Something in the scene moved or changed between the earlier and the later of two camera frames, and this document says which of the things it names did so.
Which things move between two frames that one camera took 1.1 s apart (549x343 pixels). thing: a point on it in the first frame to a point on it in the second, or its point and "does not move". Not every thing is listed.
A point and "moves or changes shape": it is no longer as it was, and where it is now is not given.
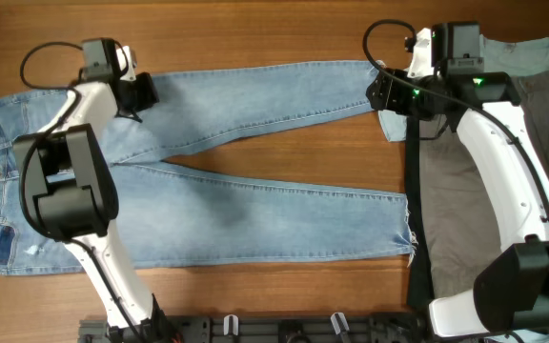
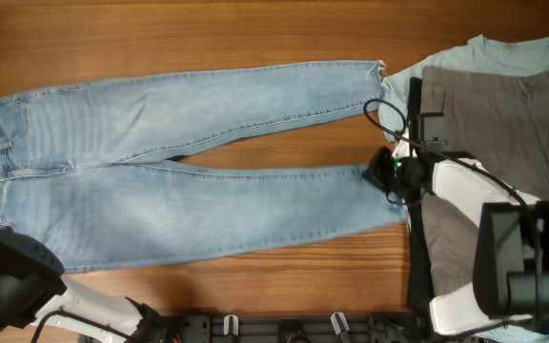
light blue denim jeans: (167, 216) moves or changes shape
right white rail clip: (338, 322) does not move
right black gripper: (388, 96) to (377, 174)
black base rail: (390, 328) does not move
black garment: (421, 293) does not move
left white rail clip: (231, 324) does not move
